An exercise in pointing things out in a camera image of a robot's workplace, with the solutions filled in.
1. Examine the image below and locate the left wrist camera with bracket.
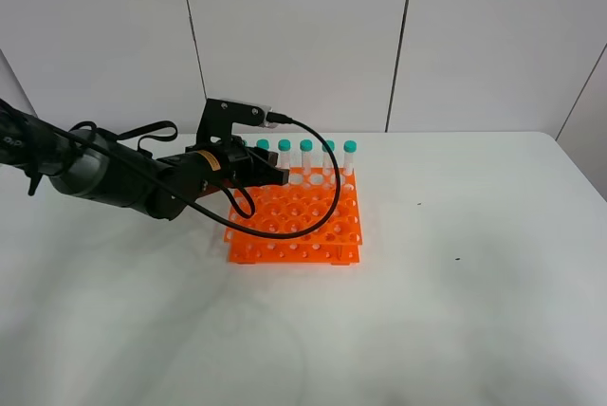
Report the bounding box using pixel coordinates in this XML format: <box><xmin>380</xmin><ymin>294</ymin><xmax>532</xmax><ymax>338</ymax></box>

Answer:
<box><xmin>195</xmin><ymin>99</ymin><xmax>271</xmax><ymax>147</ymax></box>

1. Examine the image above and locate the orange test tube rack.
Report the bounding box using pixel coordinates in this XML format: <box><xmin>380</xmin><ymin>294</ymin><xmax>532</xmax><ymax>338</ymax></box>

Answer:
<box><xmin>224</xmin><ymin>167</ymin><xmax>362</xmax><ymax>265</ymax></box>

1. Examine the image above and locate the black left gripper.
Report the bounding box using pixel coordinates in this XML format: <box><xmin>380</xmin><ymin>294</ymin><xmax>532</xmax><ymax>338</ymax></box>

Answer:
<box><xmin>182</xmin><ymin>138</ymin><xmax>290</xmax><ymax>197</ymax></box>

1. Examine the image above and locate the back row tube far right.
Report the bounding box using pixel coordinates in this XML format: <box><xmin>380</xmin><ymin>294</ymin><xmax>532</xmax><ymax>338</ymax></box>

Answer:
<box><xmin>343</xmin><ymin>140</ymin><xmax>357</xmax><ymax>176</ymax></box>

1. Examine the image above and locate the black left camera cable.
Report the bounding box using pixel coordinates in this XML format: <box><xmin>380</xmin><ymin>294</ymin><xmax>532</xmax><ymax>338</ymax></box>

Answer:
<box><xmin>46</xmin><ymin>113</ymin><xmax>342</xmax><ymax>239</ymax></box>

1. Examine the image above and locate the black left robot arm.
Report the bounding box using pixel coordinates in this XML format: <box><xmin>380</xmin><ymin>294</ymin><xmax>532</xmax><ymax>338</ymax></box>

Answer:
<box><xmin>1</xmin><ymin>99</ymin><xmax>289</xmax><ymax>220</ymax></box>

